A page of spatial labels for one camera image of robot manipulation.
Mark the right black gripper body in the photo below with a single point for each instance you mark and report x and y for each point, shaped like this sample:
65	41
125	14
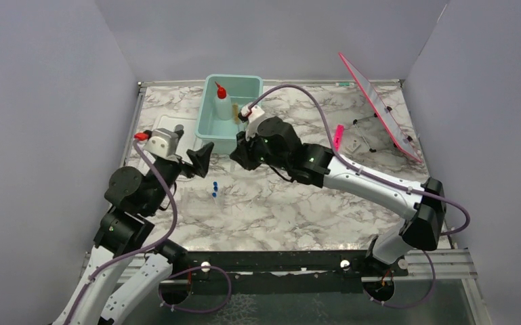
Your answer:
253	154

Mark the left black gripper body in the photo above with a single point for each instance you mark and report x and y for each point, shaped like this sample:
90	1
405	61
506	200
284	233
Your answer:
154	205

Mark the white bin lid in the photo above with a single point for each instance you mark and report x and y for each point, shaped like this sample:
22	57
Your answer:
187	141

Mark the tan test tube brush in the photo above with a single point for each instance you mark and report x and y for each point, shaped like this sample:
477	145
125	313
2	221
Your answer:
235	112

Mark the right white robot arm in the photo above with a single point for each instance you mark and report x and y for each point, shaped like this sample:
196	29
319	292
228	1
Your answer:
417	204

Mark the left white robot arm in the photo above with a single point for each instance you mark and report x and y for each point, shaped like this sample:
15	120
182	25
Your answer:
122	267

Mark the white red-capped wash bottle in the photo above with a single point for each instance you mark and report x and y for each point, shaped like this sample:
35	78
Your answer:
223	104

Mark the pink highlighter marker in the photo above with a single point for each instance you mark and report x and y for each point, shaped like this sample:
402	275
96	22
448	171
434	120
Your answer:
338	136

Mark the small white eraser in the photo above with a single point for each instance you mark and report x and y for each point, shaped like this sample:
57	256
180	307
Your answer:
352	147

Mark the whiteboard stand rod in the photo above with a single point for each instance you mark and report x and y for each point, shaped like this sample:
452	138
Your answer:
365	127

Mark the green capped marker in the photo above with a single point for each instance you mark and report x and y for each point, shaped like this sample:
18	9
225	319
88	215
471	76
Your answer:
345	84

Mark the pink framed whiteboard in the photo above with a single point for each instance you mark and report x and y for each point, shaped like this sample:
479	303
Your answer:
382	112

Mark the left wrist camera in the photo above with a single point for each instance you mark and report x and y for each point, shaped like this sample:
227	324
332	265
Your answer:
162	142

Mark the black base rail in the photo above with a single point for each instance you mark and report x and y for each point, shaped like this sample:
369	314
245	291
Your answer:
272	272

